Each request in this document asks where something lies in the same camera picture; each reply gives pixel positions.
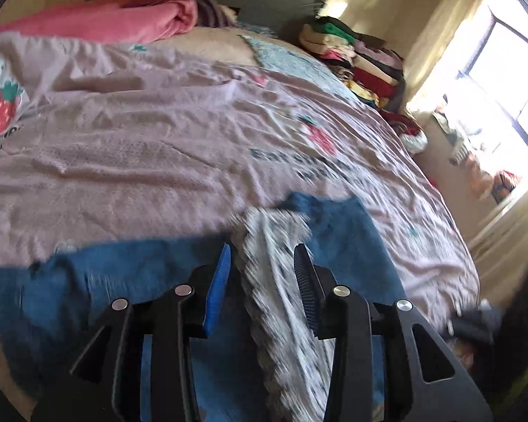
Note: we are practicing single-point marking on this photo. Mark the window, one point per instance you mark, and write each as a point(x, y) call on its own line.
point(506, 83)

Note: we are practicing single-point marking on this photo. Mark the purple striped garment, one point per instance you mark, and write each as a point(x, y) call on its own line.
point(209, 13)

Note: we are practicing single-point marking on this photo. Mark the pink strawberry printed blanket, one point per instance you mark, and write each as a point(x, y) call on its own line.
point(158, 149)

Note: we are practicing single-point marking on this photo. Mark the light blue lace cloth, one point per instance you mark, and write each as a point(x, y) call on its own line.
point(290, 61)

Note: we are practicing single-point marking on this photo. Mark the pile of folded clothes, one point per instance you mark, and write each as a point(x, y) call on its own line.
point(374, 70)

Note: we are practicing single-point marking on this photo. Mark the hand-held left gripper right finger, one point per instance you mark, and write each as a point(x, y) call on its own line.
point(306, 290)

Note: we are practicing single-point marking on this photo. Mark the red and white garment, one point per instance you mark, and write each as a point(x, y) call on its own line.
point(407, 134)

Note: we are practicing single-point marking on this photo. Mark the cream curtain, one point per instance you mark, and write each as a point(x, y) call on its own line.
point(449, 30)

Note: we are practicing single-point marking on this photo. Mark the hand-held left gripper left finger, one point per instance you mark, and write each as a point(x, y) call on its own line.
point(218, 290)

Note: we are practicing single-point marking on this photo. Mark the coral pink blanket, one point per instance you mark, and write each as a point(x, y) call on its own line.
point(114, 17)

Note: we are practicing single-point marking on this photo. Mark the pale crumpled clothes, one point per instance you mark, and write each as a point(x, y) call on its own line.
point(460, 136)

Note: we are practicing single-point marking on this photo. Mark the dark grey headboard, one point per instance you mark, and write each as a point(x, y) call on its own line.
point(264, 0)

